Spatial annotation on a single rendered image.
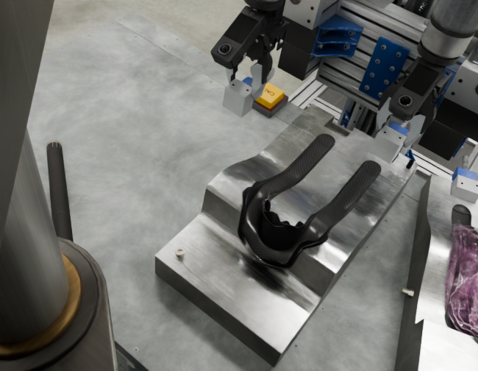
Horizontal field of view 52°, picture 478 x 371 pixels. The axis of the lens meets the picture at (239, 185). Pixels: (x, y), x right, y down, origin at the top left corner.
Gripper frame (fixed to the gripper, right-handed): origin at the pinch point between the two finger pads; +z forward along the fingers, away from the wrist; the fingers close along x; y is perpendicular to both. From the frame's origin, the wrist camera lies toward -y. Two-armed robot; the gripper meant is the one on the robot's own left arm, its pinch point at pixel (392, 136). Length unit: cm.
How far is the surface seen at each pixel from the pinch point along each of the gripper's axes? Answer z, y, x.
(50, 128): 14, -37, 60
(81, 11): 94, 79, 194
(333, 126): 6.6, 1.5, 12.5
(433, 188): 7.8, 1.8, -12.1
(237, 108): 1.2, -14.8, 27.6
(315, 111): 4.4, 0.1, 17.1
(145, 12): 94, 105, 170
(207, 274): 7.6, -44.7, 9.9
